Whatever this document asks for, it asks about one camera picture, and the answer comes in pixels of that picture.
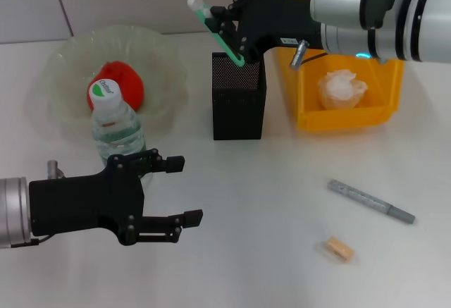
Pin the white paper ball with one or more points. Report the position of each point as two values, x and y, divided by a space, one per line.
340 89

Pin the yellow plastic bin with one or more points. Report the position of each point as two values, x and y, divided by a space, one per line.
352 117

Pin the small beige eraser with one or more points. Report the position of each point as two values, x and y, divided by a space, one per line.
339 249

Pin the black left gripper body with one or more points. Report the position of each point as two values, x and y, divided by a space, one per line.
84 202

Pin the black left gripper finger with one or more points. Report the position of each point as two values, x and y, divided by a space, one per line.
174 164
193 217

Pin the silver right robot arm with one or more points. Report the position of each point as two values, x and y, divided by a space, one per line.
415 26

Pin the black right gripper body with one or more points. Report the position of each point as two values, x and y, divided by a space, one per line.
278 19

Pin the grey marker pen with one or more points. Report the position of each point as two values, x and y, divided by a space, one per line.
370 200

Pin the red-orange toy orange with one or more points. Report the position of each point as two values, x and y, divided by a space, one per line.
130 79

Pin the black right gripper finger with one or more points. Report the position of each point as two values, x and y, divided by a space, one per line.
220 11
230 33

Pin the pale green glass fruit plate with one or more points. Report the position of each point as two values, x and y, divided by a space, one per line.
158 68

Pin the black mesh pen holder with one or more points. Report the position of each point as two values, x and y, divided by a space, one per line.
236 117

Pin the mint green utility knife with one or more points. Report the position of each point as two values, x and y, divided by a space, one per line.
199 8

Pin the clear green-label water bottle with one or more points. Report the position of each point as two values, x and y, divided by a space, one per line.
112 124

